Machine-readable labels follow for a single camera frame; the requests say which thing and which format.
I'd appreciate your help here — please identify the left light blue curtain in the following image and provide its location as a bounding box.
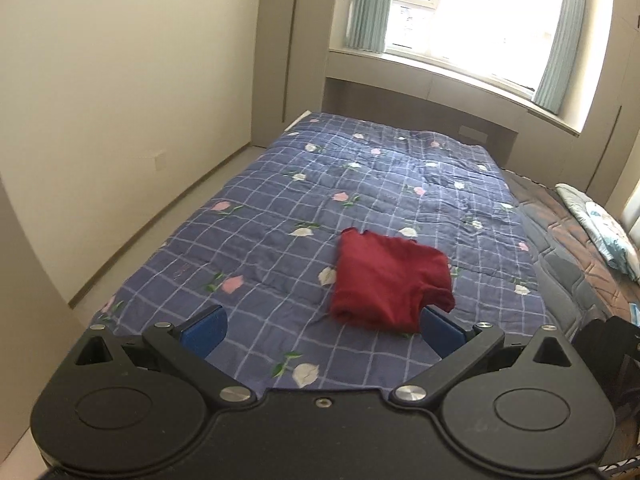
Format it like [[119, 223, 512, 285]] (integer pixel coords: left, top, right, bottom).
[[346, 0, 392, 54]]

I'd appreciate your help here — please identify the brown quilted mattress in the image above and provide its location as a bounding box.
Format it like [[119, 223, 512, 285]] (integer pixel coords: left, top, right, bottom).
[[502, 170, 639, 336]]

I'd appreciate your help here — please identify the red knit garment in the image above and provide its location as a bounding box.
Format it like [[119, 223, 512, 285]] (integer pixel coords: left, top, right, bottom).
[[329, 228, 456, 334]]

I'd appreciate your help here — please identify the beige window bench cabinet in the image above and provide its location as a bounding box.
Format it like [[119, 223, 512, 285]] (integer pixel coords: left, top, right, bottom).
[[322, 49, 579, 166]]

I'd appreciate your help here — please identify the light blue curtain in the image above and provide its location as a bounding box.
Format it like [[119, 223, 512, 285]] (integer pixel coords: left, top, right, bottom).
[[346, 0, 392, 54], [534, 0, 587, 115]]

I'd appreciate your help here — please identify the beige tall wardrobe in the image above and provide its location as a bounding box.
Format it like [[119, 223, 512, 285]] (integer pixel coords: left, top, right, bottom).
[[252, 0, 335, 148]]

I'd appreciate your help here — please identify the right light blue curtain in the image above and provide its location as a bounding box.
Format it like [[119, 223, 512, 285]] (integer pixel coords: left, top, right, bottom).
[[534, 0, 587, 115]]

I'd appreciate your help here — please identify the window with white frame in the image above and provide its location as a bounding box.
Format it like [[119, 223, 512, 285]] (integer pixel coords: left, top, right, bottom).
[[344, 0, 586, 114]]

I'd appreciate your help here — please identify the floral pillow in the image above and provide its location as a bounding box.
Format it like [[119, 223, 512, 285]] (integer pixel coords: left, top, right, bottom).
[[555, 183, 639, 283]]

